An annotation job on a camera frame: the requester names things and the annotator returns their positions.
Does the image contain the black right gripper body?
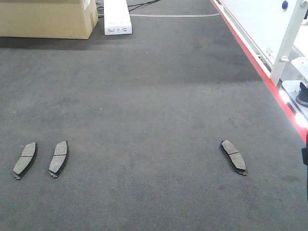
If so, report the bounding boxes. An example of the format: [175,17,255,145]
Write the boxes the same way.
[301,131,308,203]

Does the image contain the dark grey brake pad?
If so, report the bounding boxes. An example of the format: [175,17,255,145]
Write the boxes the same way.
[220,140,247,176]
[49,141,69,179]
[13,142,38,180]

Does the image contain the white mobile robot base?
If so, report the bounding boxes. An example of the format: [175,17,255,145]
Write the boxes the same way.
[280,57,308,128]

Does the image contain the white long carton box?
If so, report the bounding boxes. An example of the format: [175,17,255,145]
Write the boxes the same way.
[103,0,132,36]

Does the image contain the brown cardboard box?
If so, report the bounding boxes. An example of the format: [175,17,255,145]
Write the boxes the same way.
[0,0,98,39]

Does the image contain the black cables on conveyor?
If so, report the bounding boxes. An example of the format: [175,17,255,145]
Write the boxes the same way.
[95,0,162,15]

